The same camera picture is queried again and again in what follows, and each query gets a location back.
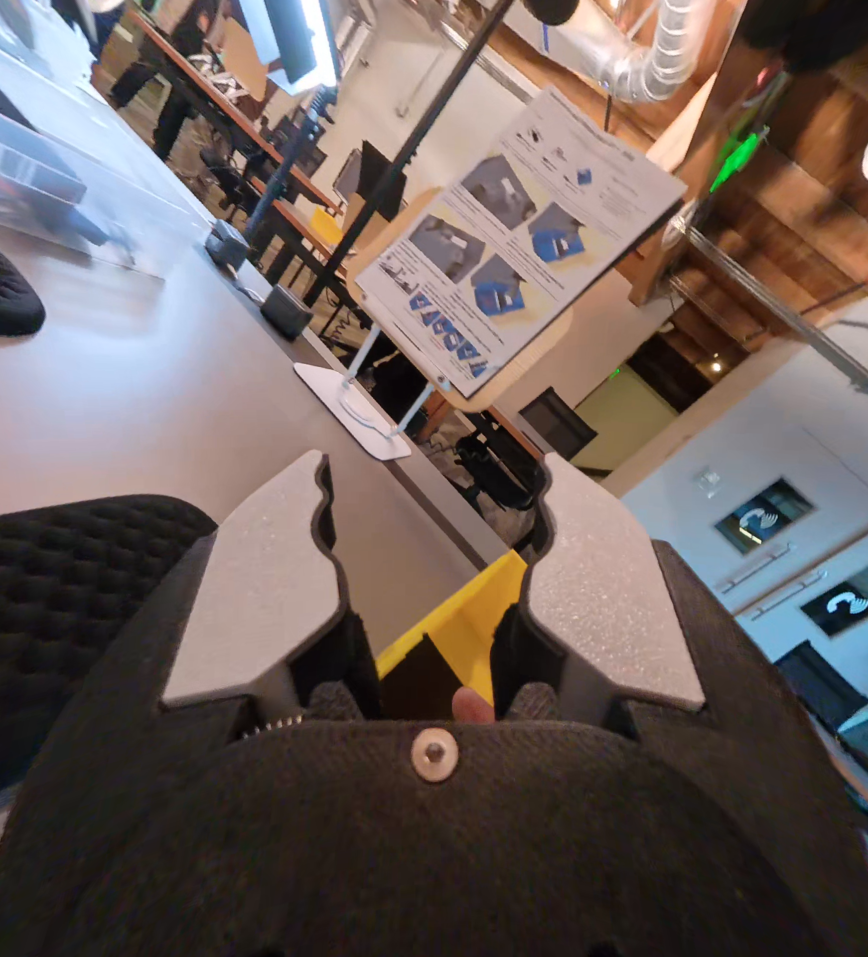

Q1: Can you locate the white sign stand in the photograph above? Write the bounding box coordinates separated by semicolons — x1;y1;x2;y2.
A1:
293;329;450;462

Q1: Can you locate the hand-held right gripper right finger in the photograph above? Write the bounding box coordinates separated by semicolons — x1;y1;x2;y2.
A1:
492;451;706;722

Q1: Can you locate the wooden top office desk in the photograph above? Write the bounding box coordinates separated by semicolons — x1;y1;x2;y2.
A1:
109;7;345;225

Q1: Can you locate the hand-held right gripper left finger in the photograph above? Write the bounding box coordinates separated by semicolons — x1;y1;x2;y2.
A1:
159;449;381;720

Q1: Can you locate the person's right hand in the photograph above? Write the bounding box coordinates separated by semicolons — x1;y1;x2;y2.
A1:
451;686;496;724

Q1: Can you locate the silver flexible duct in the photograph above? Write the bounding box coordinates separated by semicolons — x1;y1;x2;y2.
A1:
591;0;713;104

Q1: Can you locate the instruction sheet sign board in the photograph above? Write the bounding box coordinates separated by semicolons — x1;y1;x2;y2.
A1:
344;86;691;414

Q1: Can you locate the green exit sign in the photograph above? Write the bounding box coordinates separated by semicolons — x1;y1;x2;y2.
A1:
707;129;770;194

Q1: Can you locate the black phone sign window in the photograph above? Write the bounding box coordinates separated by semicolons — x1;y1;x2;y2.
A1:
714;478;814;556
800;564;868;638

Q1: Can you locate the yellow plastic bin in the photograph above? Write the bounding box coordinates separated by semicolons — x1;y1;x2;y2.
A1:
376;549;531;722

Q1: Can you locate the black foam pad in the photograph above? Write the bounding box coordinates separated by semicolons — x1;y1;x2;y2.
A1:
0;493;220;807

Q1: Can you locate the black office chair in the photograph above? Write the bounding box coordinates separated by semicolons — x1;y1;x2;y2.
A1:
452;434;549;513

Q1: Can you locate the clear plastic bin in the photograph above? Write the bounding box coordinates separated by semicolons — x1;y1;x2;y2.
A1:
0;45;169;281

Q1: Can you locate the black stand pole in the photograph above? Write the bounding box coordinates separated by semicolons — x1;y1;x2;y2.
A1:
301;0;519;309

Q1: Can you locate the dark boom pole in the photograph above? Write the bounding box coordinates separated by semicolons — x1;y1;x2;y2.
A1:
243;82;334;251

